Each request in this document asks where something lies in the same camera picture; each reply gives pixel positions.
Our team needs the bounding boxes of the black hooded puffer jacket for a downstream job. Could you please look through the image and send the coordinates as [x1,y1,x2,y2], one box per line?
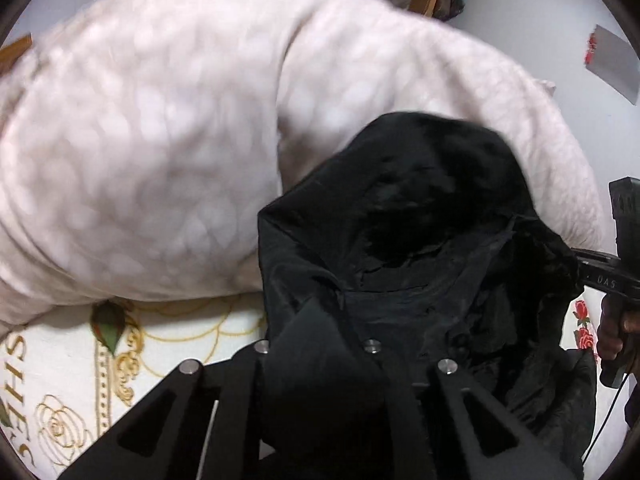
[258,113,596,479]

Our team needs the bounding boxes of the person's right hand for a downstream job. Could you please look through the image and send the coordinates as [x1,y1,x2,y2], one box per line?
[597,295,639,362]

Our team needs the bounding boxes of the hanging dark bags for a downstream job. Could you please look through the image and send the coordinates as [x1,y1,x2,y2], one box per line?
[433,0,465,22]

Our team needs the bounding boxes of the pink patterned duvet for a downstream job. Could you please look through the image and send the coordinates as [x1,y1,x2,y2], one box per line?
[1,0,604,333]

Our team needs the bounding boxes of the white rose-print bed sheet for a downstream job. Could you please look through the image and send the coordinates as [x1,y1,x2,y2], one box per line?
[1,294,266,479]

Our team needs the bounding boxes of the orange wooden headboard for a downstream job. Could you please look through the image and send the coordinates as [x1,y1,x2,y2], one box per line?
[0,35,32,76]

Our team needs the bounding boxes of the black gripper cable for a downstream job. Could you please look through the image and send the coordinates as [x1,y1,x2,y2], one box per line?
[579,374,633,466]

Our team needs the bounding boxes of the grey wall panel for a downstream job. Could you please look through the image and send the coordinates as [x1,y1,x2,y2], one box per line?
[585,25,639,105]

